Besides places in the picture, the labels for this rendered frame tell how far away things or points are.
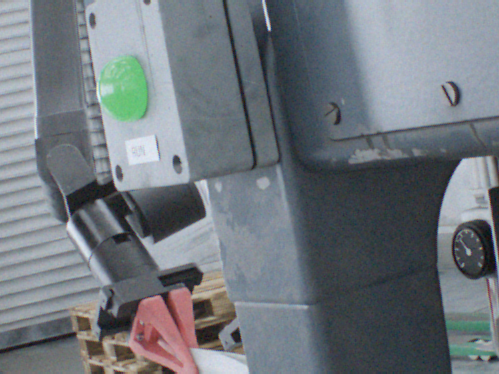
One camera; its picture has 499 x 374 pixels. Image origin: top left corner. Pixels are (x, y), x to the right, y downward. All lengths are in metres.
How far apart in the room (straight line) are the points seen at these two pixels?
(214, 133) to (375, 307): 0.11
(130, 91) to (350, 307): 0.14
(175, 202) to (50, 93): 0.19
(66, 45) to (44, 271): 7.27
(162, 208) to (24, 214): 7.34
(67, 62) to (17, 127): 7.25
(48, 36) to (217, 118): 0.77
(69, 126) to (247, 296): 0.63
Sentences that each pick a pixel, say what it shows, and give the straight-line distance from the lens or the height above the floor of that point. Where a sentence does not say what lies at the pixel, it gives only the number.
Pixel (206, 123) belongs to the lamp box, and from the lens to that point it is 0.50.
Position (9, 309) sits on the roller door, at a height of 0.29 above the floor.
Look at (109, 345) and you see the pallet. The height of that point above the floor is 0.23.
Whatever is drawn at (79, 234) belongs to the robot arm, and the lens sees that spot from 1.12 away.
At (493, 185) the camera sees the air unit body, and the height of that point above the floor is 1.19.
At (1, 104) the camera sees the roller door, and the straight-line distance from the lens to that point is 8.45.
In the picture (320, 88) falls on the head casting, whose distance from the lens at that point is 0.50.
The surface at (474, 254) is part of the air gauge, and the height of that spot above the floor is 1.16.
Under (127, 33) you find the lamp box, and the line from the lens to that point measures 0.53.
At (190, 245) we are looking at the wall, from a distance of 9.07.
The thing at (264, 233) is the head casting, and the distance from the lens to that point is 0.54.
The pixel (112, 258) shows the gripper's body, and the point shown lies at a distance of 1.09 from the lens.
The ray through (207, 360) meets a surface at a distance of 1.02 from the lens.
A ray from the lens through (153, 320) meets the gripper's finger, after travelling 1.05.
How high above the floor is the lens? 1.26
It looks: 3 degrees down
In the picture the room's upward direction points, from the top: 11 degrees counter-clockwise
